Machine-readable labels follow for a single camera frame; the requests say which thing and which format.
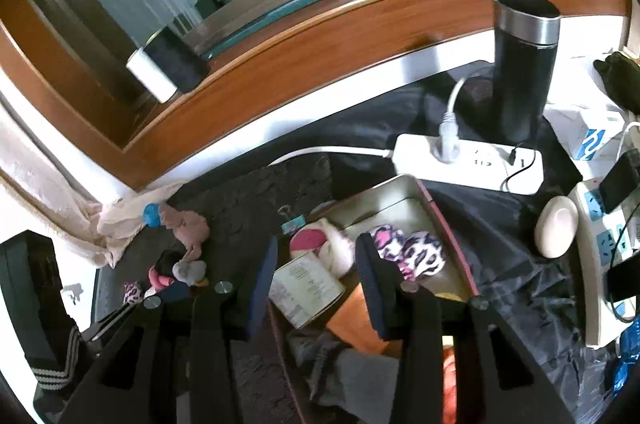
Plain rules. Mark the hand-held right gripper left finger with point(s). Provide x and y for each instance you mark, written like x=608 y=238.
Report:
x=262 y=289

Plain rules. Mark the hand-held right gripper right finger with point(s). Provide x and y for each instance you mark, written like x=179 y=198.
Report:
x=374 y=294

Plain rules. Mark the metal tin box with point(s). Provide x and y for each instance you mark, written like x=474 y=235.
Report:
x=400 y=204

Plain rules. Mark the white desktop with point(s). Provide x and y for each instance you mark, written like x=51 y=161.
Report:
x=575 y=72

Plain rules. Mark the orange card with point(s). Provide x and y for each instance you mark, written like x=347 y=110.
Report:
x=356 y=321

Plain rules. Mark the small printed paper can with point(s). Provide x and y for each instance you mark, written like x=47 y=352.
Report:
x=305 y=291

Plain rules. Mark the pink leopard print cloth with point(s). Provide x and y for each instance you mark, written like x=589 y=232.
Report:
x=417 y=251

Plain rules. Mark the pink white plush ball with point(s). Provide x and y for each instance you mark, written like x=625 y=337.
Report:
x=322 y=246

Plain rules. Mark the small binder clip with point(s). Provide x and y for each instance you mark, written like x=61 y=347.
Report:
x=290 y=220

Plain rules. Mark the small grey plush toy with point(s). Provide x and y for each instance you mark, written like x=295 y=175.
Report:
x=189 y=271

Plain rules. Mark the grey cloth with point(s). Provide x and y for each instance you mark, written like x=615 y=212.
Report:
x=340 y=371

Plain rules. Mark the dark grey textured mat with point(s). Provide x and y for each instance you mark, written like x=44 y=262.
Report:
x=240 y=199

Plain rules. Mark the pink plush toy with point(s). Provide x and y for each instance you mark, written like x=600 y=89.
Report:
x=187 y=229

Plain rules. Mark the small pink black toy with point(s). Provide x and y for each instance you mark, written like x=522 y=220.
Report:
x=162 y=275

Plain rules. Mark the small leopard print item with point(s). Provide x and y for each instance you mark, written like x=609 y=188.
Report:
x=133 y=292

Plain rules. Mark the black shiny cloth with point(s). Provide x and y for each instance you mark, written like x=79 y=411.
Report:
x=505 y=264

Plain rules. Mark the beige cloth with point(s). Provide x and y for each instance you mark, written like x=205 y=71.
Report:
x=100 y=216

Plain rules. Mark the white egg-shaped object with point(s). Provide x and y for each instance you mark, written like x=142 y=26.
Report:
x=555 y=226

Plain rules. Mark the black white-striped cloth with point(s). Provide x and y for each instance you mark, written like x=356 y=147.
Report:
x=62 y=356

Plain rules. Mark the white power strip blue sockets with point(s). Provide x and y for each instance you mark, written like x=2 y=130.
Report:
x=597 y=264

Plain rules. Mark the black and white roll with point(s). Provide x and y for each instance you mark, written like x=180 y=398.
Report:
x=162 y=67

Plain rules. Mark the black thermos bottle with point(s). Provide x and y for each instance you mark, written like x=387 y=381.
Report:
x=520 y=79

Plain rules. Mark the blue packet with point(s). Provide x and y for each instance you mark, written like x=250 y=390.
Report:
x=626 y=364

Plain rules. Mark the black power adapter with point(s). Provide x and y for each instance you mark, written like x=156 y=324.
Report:
x=619 y=186

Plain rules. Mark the white box blue print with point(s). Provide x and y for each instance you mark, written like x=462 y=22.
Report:
x=587 y=129

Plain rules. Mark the black cloth pouch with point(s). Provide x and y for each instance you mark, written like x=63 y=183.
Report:
x=620 y=79

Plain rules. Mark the wooden window frame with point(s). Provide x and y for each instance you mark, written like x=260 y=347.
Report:
x=310 y=49

